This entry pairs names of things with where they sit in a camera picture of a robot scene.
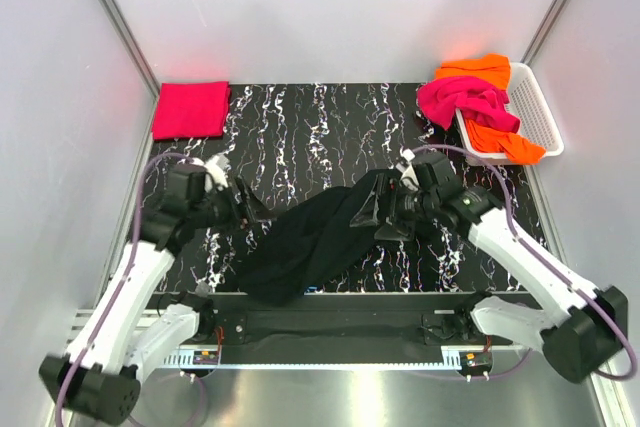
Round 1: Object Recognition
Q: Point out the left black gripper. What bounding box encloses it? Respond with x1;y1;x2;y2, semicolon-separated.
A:
192;176;276;239

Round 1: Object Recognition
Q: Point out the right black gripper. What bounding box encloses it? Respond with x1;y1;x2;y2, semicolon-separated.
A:
350;173;437;241

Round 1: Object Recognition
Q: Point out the black t-shirt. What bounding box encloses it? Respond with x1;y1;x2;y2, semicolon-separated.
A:
234;170;382;305

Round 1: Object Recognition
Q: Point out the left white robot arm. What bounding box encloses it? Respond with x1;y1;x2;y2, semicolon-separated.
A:
39;154;272;426

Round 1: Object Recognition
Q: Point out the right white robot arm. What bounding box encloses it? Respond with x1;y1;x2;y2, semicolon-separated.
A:
350;150;638;383

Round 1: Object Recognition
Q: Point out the folded pink t-shirt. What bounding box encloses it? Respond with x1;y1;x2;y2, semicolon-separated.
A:
151;81;231;141

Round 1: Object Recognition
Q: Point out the crumpled pink t-shirt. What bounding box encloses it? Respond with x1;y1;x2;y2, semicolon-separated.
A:
417;76;520;133

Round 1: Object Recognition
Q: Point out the white plastic basket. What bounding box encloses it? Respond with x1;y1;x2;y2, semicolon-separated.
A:
455;62;565;166

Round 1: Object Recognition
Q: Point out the orange t-shirt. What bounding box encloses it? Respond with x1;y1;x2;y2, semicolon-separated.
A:
431;54;546;165

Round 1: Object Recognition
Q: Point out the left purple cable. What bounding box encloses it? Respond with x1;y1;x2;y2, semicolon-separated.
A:
53;151;209;427

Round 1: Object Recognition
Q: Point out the white slotted cable duct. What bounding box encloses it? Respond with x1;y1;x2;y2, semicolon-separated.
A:
89;349;464;371

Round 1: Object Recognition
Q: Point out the aluminium frame rail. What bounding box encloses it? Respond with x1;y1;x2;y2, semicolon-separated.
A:
64;309;611;351

